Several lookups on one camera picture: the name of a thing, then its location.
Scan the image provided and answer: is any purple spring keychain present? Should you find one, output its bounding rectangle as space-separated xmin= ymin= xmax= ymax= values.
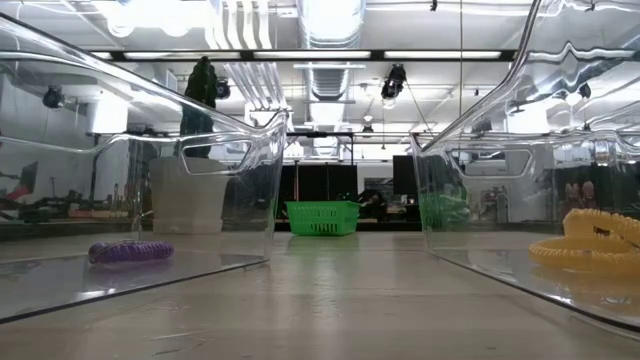
xmin=87 ymin=238 xmax=176 ymax=265

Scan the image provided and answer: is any black background panel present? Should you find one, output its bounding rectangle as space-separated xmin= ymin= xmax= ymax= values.
xmin=282 ymin=164 xmax=359 ymax=203

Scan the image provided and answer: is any green plastic basket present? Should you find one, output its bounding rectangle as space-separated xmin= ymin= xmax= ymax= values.
xmin=284 ymin=200 xmax=362 ymax=237

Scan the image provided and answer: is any person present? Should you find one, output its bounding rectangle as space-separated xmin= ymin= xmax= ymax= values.
xmin=357 ymin=188 xmax=390 ymax=221

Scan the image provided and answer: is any black background monitor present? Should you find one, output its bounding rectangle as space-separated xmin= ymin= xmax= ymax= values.
xmin=392 ymin=154 xmax=419 ymax=199

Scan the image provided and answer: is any clear plastic bin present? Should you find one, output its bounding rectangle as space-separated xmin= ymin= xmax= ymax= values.
xmin=0 ymin=12 xmax=292 ymax=325
xmin=409 ymin=0 xmax=640 ymax=334

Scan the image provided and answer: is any cluttered background workbench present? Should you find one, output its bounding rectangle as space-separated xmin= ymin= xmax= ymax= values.
xmin=0 ymin=197 xmax=146 ymax=224

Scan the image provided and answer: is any pink background object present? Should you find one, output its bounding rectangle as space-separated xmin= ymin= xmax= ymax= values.
xmin=564 ymin=182 xmax=582 ymax=223
xmin=580 ymin=179 xmax=600 ymax=223

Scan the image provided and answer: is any tilted dark monitor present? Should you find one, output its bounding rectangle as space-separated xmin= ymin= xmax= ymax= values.
xmin=14 ymin=160 xmax=39 ymax=201

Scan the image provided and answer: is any black background table frame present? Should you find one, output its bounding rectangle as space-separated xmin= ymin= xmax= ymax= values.
xmin=289 ymin=130 xmax=357 ymax=167

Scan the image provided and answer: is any black overhead camera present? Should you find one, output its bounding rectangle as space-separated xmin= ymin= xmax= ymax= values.
xmin=380 ymin=63 xmax=409 ymax=100

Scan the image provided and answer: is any black overhead frame bar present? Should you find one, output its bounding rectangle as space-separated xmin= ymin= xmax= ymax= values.
xmin=89 ymin=48 xmax=516 ymax=63

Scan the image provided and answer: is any silver ventilation duct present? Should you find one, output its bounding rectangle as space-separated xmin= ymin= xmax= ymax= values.
xmin=297 ymin=0 xmax=367 ymax=101

